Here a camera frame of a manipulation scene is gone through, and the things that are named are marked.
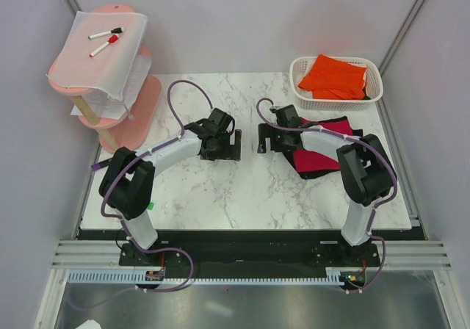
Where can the pink tiered shelf stand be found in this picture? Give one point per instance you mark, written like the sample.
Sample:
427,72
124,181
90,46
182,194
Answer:
132,128

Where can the red t shirt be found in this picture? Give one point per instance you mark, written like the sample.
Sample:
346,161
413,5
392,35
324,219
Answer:
316,160

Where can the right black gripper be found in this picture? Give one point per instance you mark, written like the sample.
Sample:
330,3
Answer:
266,131

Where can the red capped whiteboard marker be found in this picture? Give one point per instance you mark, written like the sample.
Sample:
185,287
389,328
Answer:
110,41

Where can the white paper sheets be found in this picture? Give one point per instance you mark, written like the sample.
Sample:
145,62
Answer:
105,107

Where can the purple capped marker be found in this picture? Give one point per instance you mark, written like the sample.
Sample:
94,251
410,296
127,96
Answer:
101,164

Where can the white mesh cloth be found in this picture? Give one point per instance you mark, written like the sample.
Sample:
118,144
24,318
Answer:
107,71

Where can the crumpled white paper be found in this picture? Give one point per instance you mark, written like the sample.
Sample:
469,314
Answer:
89,324

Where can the black capped whiteboard marker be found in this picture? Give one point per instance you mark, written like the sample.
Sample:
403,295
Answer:
114,31

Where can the white slotted cable duct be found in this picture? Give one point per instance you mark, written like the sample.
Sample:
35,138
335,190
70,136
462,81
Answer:
146,277

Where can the orange t shirt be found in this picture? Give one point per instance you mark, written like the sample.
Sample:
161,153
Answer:
332,79

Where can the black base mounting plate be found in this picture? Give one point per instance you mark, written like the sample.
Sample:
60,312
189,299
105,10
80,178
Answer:
250,254

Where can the black t shirt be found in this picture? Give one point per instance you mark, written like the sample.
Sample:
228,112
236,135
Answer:
312,175

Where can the white plastic basket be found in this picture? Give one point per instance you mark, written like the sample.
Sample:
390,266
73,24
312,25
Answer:
373,87

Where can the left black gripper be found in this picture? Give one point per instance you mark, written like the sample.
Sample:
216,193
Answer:
231,152

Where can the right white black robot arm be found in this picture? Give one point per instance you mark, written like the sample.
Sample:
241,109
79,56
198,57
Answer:
367,175

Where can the aluminium frame rail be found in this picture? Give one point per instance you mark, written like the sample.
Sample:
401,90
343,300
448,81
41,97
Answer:
400,255

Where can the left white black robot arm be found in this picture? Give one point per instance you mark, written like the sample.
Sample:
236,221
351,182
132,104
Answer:
127,185

